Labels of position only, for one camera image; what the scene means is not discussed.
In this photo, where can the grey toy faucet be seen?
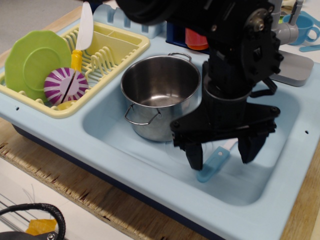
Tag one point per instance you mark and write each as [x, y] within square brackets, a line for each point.
[294, 69]

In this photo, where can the wooden board under sink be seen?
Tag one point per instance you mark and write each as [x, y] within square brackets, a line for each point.
[93, 191]

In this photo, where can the purple white toy ball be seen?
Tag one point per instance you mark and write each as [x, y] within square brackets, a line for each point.
[64, 84]

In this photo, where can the steel pot with handles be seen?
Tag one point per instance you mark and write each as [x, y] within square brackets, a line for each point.
[159, 90]

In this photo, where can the green plastic plate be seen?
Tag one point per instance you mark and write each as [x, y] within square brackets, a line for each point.
[31, 59]

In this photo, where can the white knife yellow handle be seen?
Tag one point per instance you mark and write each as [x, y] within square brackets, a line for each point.
[84, 36]

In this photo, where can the dark blue cup holder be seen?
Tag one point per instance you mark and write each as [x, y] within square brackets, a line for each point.
[176, 35]

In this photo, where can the blue plastic mug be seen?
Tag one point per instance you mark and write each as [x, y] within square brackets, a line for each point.
[304, 30]

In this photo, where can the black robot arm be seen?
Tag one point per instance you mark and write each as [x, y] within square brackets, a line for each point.
[243, 54]

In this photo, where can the yellow dish rack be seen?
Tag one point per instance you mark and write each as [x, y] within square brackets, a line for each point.
[111, 51]

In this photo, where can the white spoon blue handle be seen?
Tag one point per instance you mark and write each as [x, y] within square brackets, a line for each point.
[215, 161]

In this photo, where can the yellow tape piece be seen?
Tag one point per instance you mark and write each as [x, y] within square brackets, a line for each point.
[41, 226]

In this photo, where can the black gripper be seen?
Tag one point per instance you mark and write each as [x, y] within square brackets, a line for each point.
[221, 116]

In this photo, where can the red plastic cup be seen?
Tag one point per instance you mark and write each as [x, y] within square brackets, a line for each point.
[195, 41]

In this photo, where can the blue utensil on table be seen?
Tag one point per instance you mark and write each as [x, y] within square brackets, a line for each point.
[310, 48]

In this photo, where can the light blue toy sink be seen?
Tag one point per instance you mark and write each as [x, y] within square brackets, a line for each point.
[241, 202]

